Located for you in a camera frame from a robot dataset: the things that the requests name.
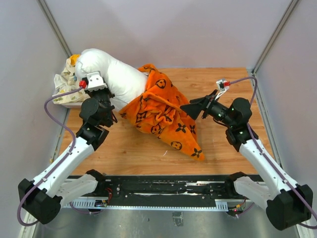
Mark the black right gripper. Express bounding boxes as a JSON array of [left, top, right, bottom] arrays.
[[180, 89, 235, 127]]

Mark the white pillow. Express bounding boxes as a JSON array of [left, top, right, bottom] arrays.
[[75, 48, 148, 112]]

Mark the orange patterned plush pillowcase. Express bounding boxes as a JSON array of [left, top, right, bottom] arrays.
[[119, 64, 205, 161]]

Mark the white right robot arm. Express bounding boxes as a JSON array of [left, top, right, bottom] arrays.
[[180, 92, 317, 231]]

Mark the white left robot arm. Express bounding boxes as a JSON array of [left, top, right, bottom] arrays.
[[17, 88, 116, 227]]

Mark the white plastic basket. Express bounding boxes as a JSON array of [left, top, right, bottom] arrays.
[[52, 92, 85, 108]]

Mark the white printed cloth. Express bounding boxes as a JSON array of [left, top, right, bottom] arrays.
[[53, 59, 86, 99]]

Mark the yellow cloth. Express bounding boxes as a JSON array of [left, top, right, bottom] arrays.
[[68, 54, 81, 66]]

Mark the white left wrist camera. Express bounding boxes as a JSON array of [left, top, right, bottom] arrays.
[[86, 71, 108, 91]]

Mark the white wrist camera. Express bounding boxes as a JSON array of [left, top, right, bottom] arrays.
[[215, 79, 229, 101], [86, 71, 108, 91]]

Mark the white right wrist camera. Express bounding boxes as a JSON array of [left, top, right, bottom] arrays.
[[215, 79, 229, 101]]

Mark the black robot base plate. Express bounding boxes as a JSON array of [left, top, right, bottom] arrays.
[[76, 175, 255, 208]]

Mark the grey slotted cable duct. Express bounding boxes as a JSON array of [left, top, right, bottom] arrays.
[[71, 195, 228, 212]]

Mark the left aluminium frame post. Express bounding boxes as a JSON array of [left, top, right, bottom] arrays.
[[36, 0, 72, 70]]

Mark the aluminium frame post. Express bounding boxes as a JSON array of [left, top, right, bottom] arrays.
[[36, 0, 72, 70], [251, 0, 301, 75]]

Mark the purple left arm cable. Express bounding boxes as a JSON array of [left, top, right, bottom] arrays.
[[16, 86, 85, 227]]

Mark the right aluminium frame post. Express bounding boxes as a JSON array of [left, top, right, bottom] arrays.
[[251, 0, 301, 75]]

